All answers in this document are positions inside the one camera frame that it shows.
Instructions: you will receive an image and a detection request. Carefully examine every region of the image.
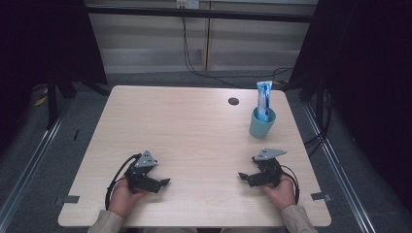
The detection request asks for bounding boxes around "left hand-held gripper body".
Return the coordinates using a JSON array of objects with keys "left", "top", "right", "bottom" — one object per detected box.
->
[{"left": 124, "top": 150, "right": 163, "bottom": 195}]

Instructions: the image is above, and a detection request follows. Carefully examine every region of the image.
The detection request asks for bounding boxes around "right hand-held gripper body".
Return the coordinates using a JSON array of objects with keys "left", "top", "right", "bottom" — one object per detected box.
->
[{"left": 246, "top": 148, "right": 288, "bottom": 189}]

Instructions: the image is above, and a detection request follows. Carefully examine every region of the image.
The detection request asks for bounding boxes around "teal cup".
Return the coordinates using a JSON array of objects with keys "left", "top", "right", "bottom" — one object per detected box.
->
[{"left": 248, "top": 106, "right": 278, "bottom": 140}]

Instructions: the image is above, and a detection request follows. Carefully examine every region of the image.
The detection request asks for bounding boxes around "blue white toothpaste tube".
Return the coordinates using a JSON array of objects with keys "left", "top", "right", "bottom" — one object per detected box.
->
[{"left": 256, "top": 80, "right": 274, "bottom": 123}]

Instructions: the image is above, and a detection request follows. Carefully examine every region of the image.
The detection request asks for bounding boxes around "person's right hand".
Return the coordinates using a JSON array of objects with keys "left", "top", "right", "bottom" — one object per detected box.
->
[{"left": 261, "top": 175, "right": 296, "bottom": 212}]

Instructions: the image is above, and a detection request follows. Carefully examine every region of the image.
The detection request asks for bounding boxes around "person's left hand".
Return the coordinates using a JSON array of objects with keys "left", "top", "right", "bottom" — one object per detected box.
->
[{"left": 108, "top": 173, "right": 148, "bottom": 218}]

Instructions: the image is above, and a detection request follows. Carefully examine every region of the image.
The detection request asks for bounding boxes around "black stand leg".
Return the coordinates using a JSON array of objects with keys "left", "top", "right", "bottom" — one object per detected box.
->
[{"left": 46, "top": 64, "right": 60, "bottom": 130}]

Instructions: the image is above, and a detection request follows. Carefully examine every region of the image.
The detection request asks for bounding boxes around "yellow floor scrap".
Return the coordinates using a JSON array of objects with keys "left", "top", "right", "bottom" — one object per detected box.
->
[{"left": 32, "top": 94, "right": 49, "bottom": 108}]

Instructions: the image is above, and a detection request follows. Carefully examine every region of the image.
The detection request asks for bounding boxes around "black curtain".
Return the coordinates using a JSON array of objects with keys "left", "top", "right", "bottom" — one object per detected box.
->
[
  {"left": 287, "top": 0, "right": 412, "bottom": 212},
  {"left": 0, "top": 0, "right": 109, "bottom": 144}
]

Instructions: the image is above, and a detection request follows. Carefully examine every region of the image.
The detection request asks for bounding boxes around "black horizontal bar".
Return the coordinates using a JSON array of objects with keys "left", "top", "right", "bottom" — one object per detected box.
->
[{"left": 85, "top": 5, "right": 318, "bottom": 24}]

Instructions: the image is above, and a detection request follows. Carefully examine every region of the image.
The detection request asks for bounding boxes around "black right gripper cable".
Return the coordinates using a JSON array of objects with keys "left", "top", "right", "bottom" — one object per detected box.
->
[{"left": 280, "top": 164, "right": 301, "bottom": 206}]

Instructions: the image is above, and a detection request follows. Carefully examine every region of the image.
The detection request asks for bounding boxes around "black cable bundle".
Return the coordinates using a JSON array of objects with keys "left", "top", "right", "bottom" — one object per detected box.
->
[{"left": 303, "top": 89, "right": 335, "bottom": 157}]

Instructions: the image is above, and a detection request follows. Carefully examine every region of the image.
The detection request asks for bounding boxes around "metal floor rail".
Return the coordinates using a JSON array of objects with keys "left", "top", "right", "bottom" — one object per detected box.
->
[
  {"left": 302, "top": 102, "right": 377, "bottom": 233},
  {"left": 0, "top": 96, "right": 73, "bottom": 225}
]

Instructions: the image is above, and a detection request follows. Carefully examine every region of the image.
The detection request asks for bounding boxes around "long black wall cable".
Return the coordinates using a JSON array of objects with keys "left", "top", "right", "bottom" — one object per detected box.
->
[{"left": 180, "top": 8, "right": 294, "bottom": 89}]

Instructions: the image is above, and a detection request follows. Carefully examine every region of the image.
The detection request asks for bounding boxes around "white wall socket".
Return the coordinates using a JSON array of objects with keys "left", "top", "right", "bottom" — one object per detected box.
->
[{"left": 176, "top": 0, "right": 200, "bottom": 10}]

